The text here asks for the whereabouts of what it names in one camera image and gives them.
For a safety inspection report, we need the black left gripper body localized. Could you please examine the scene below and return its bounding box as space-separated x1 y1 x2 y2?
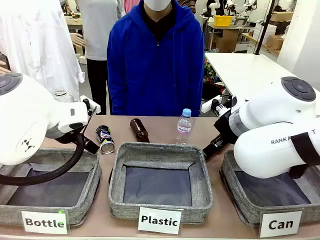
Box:
67 129 101 155

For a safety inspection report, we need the flat cardboard box on shelf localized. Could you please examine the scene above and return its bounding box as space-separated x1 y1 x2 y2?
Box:
270 11 295 23

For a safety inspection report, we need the clear glass bottle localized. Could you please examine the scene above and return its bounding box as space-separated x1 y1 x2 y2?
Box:
53 87 75 104

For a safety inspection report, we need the white power strip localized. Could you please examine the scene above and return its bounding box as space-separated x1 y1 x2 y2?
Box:
200 94 223 113

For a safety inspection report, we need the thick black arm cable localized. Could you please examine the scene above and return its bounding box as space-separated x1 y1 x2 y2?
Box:
0 131 86 186

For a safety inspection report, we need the large cardboard box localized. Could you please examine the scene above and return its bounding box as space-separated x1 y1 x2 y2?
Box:
215 29 240 53

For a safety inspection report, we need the white label reading Bottle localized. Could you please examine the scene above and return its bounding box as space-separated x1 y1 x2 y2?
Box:
20 209 70 235

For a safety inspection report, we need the clear plastic water bottle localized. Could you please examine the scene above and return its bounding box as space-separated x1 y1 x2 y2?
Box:
175 108 194 146

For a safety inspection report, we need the person in blue hoodie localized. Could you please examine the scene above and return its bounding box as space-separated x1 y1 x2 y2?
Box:
106 0 205 117

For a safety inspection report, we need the white background table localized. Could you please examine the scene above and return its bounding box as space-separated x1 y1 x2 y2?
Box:
204 51 301 101

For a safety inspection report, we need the black vertical pole stand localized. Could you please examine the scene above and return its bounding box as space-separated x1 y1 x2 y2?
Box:
253 0 276 56

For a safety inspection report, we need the yellow plastic bin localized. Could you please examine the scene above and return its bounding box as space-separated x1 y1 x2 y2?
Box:
213 14 234 27

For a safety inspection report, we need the grey fabric basket plastic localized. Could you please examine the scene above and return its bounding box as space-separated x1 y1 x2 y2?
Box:
108 141 214 225

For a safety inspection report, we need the grey fabric basket can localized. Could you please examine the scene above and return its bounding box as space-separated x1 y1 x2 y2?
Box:
219 149 320 226

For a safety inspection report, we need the crushed black pepsi can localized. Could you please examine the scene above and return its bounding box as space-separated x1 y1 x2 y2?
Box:
95 124 116 155

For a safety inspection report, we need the brown glass bottle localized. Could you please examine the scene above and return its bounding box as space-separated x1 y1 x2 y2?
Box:
129 118 151 144

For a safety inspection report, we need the white label reading Can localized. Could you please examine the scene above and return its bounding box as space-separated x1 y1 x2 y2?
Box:
258 209 304 239

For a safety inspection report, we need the white face mask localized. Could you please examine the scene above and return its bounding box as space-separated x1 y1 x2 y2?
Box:
143 0 174 12

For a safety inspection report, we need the grey fabric basket bottle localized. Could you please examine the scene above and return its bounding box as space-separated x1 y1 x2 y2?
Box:
0 147 103 227

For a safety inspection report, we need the white label reading Plastic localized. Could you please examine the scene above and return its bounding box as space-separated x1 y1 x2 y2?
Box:
137 206 183 235

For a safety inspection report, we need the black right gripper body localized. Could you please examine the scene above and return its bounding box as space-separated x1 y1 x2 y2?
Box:
213 109 239 146

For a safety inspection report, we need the black strap on arm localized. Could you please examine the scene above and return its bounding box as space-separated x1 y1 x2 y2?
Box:
291 132 320 166

